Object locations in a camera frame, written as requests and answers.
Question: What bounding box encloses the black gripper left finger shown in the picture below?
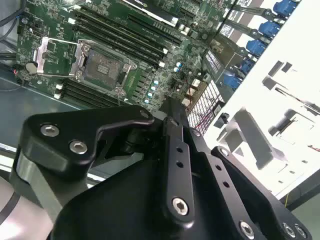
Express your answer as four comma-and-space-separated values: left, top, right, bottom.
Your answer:
9, 97, 197, 228

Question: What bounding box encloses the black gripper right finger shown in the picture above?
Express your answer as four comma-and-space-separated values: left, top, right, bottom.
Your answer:
174, 99, 315, 240

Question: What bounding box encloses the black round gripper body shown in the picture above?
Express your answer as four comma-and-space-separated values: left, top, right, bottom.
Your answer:
51, 149, 235, 240

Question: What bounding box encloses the metal socket cover frame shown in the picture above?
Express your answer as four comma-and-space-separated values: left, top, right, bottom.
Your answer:
33, 36, 87, 79

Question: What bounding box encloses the thin metal locking lever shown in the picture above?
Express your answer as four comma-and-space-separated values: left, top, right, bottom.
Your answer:
78, 39, 138, 70

